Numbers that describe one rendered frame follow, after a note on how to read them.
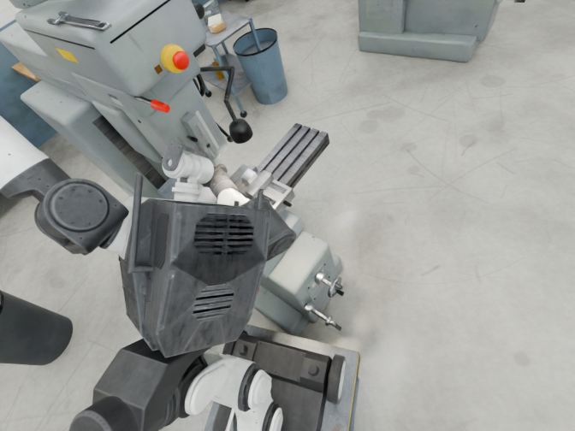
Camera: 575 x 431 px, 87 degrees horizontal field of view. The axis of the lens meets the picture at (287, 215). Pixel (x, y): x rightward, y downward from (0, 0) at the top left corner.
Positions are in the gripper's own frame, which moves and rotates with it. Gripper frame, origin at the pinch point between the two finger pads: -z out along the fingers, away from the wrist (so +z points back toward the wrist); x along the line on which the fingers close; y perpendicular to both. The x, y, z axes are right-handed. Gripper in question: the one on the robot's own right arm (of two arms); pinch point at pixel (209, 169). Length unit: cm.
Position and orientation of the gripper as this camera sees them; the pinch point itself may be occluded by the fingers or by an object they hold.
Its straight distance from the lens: 131.7
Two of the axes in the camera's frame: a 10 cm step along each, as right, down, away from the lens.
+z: 5.5, 6.1, -5.7
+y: 2.4, 5.4, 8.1
